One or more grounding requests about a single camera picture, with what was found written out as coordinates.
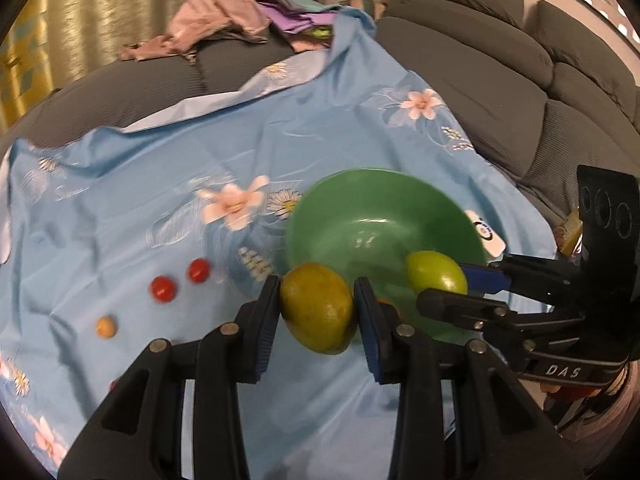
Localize green plastic bowl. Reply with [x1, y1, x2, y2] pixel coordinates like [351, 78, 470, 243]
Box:
[284, 167, 488, 346]

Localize white remote control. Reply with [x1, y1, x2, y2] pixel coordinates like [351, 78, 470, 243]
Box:
[464, 210, 507, 261]

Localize pink garment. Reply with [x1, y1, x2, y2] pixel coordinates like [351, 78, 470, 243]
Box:
[120, 0, 273, 63]

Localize large yellow-green lime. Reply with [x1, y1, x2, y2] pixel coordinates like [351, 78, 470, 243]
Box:
[279, 262, 355, 356]

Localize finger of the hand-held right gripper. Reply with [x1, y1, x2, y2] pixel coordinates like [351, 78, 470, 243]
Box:
[459, 252, 588, 311]
[416, 287, 588, 356]

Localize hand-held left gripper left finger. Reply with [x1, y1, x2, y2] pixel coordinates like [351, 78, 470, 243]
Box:
[57, 275, 283, 480]

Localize patterned cushion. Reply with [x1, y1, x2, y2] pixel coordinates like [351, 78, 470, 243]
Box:
[345, 0, 388, 21]

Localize blue floral cloth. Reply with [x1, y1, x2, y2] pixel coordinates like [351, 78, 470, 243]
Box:
[0, 7, 558, 480]

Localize small green lime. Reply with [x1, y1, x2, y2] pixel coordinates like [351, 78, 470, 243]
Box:
[406, 251, 469, 297]

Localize purple garment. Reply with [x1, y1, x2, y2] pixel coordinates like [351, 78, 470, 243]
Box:
[257, 1, 335, 41]

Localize beige curtain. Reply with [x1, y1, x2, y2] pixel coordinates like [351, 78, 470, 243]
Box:
[0, 0, 346, 128]

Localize yellow snack packet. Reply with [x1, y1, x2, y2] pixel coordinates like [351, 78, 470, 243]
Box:
[552, 209, 583, 256]

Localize framed wall picture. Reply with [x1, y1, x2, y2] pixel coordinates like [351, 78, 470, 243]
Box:
[571, 0, 640, 48]

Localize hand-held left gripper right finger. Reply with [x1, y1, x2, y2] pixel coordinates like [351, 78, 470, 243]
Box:
[352, 276, 586, 480]

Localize grey sofa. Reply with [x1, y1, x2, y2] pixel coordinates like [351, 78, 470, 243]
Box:
[0, 0, 640, 281]

